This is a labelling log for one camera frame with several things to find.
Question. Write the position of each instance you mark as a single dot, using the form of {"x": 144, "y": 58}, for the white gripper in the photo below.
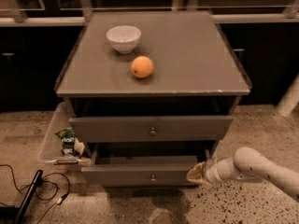
{"x": 211, "y": 172}

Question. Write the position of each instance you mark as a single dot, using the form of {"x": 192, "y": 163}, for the grey drawer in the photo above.
{"x": 145, "y": 163}
{"x": 150, "y": 129}

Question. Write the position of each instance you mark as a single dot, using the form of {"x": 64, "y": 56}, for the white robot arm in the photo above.
{"x": 246, "y": 165}

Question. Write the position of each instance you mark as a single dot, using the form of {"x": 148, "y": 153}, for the grey wooden drawer cabinet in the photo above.
{"x": 194, "y": 71}

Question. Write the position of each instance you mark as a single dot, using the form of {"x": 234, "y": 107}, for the orange fruit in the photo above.
{"x": 141, "y": 67}

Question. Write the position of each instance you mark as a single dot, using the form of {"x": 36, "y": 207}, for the green snack bag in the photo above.
{"x": 67, "y": 137}

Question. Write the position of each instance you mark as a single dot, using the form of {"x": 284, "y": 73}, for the clear plastic storage bin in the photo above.
{"x": 51, "y": 148}

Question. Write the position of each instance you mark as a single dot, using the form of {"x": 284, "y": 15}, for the white ceramic bowl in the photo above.
{"x": 124, "y": 39}

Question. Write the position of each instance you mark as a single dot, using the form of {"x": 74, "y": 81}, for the black bar on floor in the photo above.
{"x": 28, "y": 197}

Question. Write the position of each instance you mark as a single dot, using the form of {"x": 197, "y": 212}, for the white cylindrical post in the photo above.
{"x": 289, "y": 100}

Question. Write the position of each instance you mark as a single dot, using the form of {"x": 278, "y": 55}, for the metal railing frame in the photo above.
{"x": 222, "y": 11}

